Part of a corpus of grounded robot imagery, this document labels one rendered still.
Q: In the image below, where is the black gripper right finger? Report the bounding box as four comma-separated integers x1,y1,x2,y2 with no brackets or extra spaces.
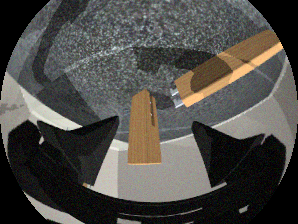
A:
192,121,265,188

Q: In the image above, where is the light wooden board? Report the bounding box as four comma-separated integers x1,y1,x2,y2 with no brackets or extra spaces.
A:
170,30,283,108

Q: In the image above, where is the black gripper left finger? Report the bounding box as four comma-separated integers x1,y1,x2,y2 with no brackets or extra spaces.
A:
36,116,118,186

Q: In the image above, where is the wooden post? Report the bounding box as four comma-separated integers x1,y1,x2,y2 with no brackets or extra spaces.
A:
128,89,162,165

